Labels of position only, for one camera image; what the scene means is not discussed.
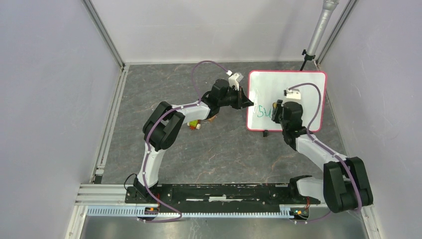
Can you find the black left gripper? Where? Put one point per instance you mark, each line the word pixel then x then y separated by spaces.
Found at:
pixel 242 100

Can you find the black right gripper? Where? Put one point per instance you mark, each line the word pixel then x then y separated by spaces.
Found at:
pixel 275 110

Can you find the pink framed whiteboard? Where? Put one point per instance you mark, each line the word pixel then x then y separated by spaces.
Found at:
pixel 266 87

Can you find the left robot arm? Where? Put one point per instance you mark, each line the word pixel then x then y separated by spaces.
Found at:
pixel 163 126

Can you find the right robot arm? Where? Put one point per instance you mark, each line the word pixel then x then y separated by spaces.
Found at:
pixel 345 184

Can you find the red yellow toy block car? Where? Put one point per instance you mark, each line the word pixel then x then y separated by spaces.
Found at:
pixel 194 125

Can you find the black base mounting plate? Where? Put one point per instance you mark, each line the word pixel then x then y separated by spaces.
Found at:
pixel 217 198

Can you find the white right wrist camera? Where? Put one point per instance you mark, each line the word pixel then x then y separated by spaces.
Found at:
pixel 292 94

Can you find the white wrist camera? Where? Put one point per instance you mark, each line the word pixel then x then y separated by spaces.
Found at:
pixel 234 80
pixel 292 94

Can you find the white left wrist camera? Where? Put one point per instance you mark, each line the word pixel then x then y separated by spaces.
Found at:
pixel 234 80

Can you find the white slotted cable duct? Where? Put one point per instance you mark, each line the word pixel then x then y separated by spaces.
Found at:
pixel 211 214

